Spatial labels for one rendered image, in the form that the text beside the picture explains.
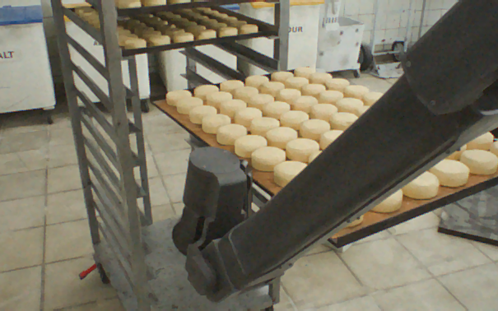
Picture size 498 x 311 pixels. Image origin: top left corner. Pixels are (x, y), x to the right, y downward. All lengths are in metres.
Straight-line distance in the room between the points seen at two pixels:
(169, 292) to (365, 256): 0.88
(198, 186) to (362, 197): 0.23
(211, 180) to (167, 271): 1.39
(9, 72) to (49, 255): 1.56
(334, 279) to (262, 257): 1.64
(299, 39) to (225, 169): 3.34
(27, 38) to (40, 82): 0.30
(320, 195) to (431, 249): 1.99
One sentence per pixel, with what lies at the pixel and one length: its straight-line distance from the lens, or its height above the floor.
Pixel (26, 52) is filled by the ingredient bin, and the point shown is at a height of 0.52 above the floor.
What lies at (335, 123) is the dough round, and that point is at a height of 1.02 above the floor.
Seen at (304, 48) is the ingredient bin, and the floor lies 0.38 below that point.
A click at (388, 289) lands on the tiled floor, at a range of 2.11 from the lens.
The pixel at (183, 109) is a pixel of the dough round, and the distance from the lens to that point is 0.96.
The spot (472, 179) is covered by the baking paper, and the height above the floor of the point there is 1.01.
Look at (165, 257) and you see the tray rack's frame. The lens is 1.98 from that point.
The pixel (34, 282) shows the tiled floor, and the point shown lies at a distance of 2.24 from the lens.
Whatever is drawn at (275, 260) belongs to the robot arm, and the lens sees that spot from 0.47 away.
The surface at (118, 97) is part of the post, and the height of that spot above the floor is 0.95.
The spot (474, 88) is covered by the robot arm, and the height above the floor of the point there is 1.27.
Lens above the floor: 1.35
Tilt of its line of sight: 27 degrees down
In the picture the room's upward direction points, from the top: straight up
